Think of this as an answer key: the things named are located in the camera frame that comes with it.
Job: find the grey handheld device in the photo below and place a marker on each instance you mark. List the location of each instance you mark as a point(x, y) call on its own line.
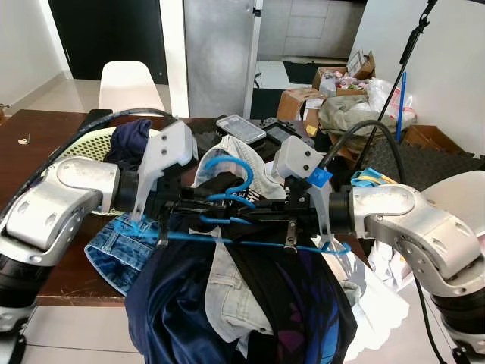
point(241, 129)

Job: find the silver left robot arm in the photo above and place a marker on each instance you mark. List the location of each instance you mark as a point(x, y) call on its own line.
point(61, 201)

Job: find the yellow orange cloth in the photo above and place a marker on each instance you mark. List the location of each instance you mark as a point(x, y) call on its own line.
point(371, 180)

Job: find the dark foam floor mat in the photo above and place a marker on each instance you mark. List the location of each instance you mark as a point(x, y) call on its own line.
point(447, 163)

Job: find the blue stick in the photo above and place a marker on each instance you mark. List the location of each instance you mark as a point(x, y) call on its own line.
point(401, 106)

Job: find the light grey denim garment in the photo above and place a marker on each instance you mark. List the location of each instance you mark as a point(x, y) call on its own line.
point(235, 303)

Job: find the light green laundry basket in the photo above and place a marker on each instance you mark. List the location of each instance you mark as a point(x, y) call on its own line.
point(83, 144)

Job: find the white plastic bag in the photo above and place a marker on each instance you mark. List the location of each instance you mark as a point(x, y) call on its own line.
point(383, 95)

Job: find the black door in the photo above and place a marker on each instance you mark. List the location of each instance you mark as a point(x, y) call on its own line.
point(106, 38)

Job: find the flat black pouch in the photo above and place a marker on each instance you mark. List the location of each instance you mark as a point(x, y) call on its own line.
point(95, 119)

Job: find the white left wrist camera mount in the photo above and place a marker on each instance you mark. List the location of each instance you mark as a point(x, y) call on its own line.
point(170, 148)

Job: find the brown cardboard box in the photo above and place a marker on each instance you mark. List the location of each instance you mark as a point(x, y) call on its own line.
point(364, 64)
point(295, 102)
point(326, 76)
point(428, 138)

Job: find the pale grey garment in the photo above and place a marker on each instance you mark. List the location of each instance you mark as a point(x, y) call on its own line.
point(261, 178)

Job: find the blue jeans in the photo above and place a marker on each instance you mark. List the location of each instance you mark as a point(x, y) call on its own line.
point(114, 258)

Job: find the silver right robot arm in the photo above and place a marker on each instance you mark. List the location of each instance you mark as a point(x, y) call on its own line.
point(409, 227)

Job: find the thin black tripod stand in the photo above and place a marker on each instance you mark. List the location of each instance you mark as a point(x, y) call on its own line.
point(415, 30)

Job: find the black doormat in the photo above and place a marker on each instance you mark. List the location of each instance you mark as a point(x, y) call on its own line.
point(301, 72)

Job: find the white garment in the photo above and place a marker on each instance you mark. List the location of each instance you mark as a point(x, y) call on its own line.
point(371, 303)

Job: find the olive green bag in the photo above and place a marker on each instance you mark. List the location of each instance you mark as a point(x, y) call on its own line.
point(348, 114)

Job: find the black controller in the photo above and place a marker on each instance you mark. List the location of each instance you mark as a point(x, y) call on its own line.
point(282, 133)

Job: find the grey door panel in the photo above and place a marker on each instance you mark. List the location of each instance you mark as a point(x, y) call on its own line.
point(220, 53)

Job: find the blue plastic hanger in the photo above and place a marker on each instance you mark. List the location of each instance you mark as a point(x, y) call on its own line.
point(229, 159)

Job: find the navy purple print garment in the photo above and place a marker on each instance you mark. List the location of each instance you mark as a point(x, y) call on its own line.
point(174, 318)

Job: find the blue tape tag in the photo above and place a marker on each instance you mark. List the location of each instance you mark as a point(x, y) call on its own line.
point(319, 177)

